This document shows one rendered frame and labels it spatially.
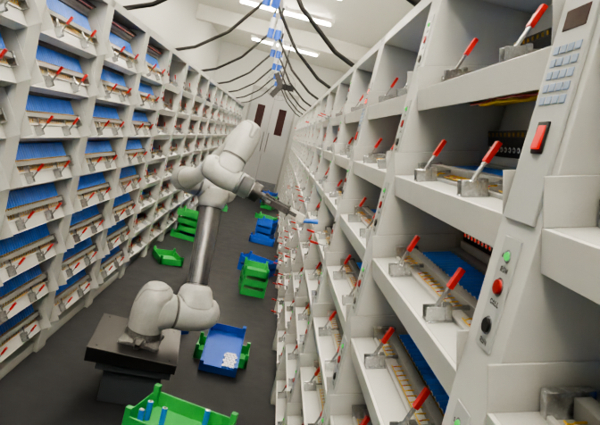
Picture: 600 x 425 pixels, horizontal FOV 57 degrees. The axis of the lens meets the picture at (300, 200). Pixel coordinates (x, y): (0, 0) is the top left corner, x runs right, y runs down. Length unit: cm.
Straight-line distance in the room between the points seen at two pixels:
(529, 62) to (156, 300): 207
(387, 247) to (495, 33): 52
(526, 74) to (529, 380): 36
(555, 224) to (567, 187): 4
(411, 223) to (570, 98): 73
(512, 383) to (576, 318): 9
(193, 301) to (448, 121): 166
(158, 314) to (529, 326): 211
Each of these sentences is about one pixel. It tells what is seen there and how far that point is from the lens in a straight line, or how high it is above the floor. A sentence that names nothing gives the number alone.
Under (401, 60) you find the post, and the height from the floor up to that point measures 165.
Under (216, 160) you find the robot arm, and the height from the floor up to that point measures 115.
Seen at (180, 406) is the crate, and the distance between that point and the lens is 201.
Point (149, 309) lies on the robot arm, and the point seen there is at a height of 43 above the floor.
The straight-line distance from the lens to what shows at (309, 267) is 269.
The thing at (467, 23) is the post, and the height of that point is 164.
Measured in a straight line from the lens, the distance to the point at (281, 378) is 288.
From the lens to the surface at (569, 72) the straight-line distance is 62.
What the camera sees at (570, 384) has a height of 114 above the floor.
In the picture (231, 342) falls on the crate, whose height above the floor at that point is 11.
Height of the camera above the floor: 131
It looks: 6 degrees down
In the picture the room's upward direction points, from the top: 14 degrees clockwise
